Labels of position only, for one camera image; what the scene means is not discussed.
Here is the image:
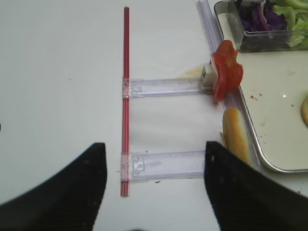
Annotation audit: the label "left red straw rail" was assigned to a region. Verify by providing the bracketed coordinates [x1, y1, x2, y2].
[120, 6, 130, 197]

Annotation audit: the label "clear rail left long strip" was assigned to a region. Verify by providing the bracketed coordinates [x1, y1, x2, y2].
[196, 0, 262, 171]

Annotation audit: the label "clear rail left lower crossbar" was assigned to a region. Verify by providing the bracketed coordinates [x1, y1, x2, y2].
[118, 151, 205, 182]

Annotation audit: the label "purple cabbage leaves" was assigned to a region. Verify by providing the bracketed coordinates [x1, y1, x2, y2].
[235, 0, 287, 32]

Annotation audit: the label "green lettuce leaves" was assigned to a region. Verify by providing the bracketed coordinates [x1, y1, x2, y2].
[272, 0, 308, 50]

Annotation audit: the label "clear rail crossbar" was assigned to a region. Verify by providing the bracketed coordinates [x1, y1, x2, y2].
[118, 151, 205, 182]
[122, 77, 212, 98]

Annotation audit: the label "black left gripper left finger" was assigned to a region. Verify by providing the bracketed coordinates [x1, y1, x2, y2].
[0, 143, 107, 231]

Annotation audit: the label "white metal tray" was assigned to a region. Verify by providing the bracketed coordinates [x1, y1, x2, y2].
[214, 0, 308, 173]

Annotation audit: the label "bun base on tray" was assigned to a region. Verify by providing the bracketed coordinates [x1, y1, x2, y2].
[300, 97, 308, 126]

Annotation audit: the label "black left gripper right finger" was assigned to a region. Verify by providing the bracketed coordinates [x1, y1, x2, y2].
[204, 141, 308, 231]

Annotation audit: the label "bun half on left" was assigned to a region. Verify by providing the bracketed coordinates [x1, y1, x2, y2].
[222, 108, 251, 164]

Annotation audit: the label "white tomato holder block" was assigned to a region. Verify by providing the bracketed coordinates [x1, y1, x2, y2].
[200, 62, 218, 89]

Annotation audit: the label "tomato slices stack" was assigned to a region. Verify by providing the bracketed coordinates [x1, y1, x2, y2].
[212, 40, 244, 103]

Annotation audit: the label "clear plastic salad box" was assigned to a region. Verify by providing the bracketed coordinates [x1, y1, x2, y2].
[227, 0, 300, 52]

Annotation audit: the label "clear rail left upper crossbar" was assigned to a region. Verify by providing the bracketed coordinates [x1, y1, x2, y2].
[122, 77, 212, 98]

